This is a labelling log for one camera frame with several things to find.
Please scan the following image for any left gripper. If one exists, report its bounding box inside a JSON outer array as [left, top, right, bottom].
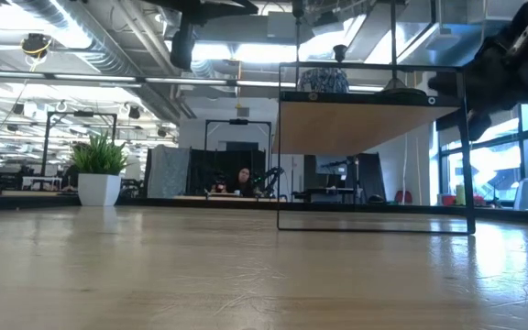
[[153, 0, 259, 72]]

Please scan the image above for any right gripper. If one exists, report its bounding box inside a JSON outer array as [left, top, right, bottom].
[[427, 27, 528, 142]]

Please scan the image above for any white tealight candle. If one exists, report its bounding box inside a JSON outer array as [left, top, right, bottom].
[[297, 67, 351, 94]]

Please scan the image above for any long LED light bar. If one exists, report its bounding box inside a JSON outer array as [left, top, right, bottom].
[[0, 71, 414, 93]]

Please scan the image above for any black fabric divider panel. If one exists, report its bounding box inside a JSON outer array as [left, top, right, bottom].
[[189, 148, 270, 197]]

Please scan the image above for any black standing panel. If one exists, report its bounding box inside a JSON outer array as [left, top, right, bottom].
[[353, 152, 387, 203]]

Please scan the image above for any gray fabric divider panel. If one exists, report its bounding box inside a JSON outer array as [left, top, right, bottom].
[[147, 146, 192, 199]]

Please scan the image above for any black ceiling-mounted device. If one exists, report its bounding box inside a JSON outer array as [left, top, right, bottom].
[[19, 32, 54, 61]]

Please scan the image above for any person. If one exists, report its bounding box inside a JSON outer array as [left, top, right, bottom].
[[228, 167, 259, 198]]

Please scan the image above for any green plant in white pot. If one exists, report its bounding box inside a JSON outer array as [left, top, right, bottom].
[[69, 130, 130, 207]]

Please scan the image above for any black background gantry frame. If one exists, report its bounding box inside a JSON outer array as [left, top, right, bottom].
[[40, 110, 118, 180], [203, 118, 273, 198]]

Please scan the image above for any wooden shelf riser black frame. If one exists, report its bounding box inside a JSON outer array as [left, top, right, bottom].
[[275, 61, 476, 236]]

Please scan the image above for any black aluminium rail frame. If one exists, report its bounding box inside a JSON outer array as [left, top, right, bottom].
[[0, 191, 528, 226]]

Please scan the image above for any wall-mounted picture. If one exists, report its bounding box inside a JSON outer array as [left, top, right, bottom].
[[314, 154, 350, 176]]

